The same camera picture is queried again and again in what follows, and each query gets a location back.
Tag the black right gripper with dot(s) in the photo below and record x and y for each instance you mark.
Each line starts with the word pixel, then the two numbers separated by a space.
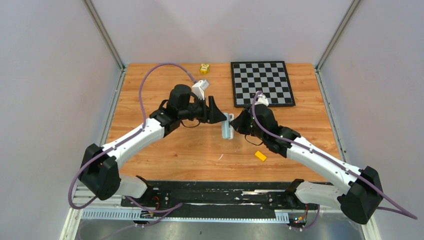
pixel 239 122

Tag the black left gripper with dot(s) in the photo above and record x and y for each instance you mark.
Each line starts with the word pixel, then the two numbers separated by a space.
pixel 211 114

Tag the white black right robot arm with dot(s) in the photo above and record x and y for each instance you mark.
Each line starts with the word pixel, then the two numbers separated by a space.
pixel 357 192

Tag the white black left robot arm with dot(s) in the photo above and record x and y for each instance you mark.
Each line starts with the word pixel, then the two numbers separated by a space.
pixel 100 167

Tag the yellow rectangular block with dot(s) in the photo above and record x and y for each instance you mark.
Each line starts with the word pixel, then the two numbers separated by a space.
pixel 260 156

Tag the small yellow toy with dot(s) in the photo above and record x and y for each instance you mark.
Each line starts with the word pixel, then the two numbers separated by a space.
pixel 204 68

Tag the black grey chessboard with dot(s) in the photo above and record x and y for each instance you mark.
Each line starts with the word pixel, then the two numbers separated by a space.
pixel 269 77

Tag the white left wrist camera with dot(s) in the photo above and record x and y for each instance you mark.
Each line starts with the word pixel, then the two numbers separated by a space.
pixel 199 88

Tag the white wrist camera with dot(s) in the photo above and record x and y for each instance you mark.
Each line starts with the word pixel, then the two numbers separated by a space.
pixel 199 88
pixel 261 99

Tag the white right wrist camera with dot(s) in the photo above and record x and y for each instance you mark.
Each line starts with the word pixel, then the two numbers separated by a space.
pixel 261 99

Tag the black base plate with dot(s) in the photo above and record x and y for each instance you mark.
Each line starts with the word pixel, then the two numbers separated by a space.
pixel 271 194

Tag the aluminium rail base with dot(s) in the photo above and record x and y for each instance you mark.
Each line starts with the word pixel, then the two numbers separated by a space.
pixel 125 208

